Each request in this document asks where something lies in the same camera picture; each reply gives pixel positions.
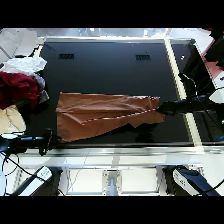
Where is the cream garment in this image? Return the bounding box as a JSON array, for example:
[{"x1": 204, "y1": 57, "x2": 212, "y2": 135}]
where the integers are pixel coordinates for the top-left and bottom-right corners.
[{"x1": 0, "y1": 104, "x2": 28, "y2": 135}]

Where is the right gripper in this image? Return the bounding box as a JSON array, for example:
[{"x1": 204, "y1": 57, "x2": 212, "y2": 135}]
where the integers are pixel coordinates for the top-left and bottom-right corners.
[{"x1": 156, "y1": 99, "x2": 184, "y2": 116}]

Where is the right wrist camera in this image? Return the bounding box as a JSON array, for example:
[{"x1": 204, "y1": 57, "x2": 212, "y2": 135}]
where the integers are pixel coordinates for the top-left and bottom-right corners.
[{"x1": 178, "y1": 73, "x2": 198, "y2": 101}]

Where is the brown shirt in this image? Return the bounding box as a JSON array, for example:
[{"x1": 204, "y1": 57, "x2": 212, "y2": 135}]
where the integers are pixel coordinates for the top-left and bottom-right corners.
[{"x1": 55, "y1": 92, "x2": 166, "y2": 144}]

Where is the black cable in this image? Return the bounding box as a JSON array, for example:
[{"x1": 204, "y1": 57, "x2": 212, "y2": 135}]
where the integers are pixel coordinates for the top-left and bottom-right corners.
[{"x1": 0, "y1": 151, "x2": 36, "y2": 196}]

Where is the white garment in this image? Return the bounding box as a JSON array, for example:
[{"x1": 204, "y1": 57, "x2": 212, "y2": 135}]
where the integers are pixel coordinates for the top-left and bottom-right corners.
[{"x1": 0, "y1": 56, "x2": 48, "y2": 77}]

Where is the grey garment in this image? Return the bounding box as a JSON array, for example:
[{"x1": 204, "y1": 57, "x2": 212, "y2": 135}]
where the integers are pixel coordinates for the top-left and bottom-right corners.
[{"x1": 32, "y1": 73, "x2": 51, "y2": 105}]

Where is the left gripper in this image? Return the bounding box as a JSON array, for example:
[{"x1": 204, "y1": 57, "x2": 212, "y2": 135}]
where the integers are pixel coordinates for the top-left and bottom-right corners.
[{"x1": 38, "y1": 128, "x2": 54, "y2": 157}]

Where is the silver frame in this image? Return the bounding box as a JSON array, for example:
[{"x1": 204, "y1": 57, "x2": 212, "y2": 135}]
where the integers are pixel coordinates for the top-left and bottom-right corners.
[{"x1": 0, "y1": 145, "x2": 224, "y2": 197}]

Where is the red garment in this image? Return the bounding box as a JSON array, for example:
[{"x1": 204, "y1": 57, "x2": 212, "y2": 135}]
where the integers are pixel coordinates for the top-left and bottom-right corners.
[{"x1": 0, "y1": 71, "x2": 42, "y2": 111}]

